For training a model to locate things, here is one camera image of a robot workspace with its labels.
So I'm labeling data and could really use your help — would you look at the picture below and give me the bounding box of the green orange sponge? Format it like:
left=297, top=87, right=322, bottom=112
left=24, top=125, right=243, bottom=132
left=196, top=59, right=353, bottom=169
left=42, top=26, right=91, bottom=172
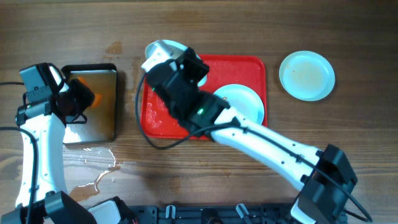
left=77, top=77, right=103, bottom=108

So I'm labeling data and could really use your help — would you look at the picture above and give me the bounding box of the white plate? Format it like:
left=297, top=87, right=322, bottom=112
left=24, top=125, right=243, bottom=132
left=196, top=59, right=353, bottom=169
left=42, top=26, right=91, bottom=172
left=214, top=84, right=265, bottom=124
left=279, top=50, right=336, bottom=101
left=145, top=40, right=188, bottom=60

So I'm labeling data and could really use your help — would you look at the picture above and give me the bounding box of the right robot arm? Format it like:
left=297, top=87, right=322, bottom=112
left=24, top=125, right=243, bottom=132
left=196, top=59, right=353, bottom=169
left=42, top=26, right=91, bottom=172
left=142, top=47, right=358, bottom=223

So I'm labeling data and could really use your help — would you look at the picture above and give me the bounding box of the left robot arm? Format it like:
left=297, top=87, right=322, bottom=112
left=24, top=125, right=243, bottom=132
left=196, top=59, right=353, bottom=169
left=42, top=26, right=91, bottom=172
left=1, top=113, right=138, bottom=224

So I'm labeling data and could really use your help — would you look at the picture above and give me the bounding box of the red plastic tray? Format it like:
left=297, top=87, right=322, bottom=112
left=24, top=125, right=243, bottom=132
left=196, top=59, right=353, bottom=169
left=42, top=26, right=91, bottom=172
left=141, top=55, right=268, bottom=139

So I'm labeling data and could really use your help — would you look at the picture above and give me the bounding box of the black water basin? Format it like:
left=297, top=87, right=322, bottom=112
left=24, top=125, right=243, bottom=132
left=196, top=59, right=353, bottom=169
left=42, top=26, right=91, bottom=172
left=62, top=63, right=118, bottom=144

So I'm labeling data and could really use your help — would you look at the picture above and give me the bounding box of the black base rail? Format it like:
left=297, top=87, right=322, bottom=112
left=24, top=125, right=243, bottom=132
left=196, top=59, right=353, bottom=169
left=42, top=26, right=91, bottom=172
left=129, top=203, right=298, bottom=224

